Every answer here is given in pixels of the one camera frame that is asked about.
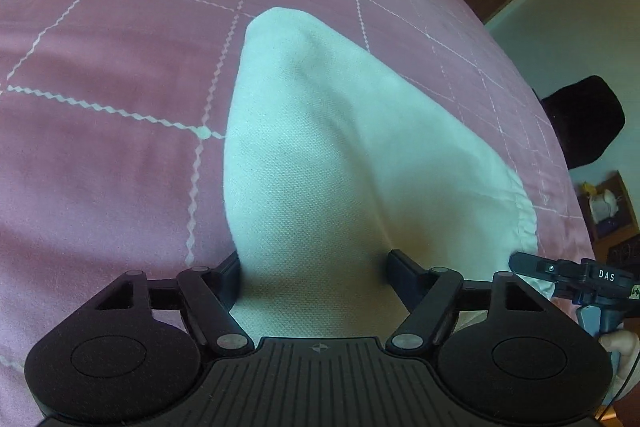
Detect white pants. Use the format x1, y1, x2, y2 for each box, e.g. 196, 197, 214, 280
224, 8, 538, 339

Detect person right hand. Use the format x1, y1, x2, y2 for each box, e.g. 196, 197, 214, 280
598, 329, 639, 421

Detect pink checked bedspread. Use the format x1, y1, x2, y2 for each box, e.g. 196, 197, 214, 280
1, 0, 591, 426

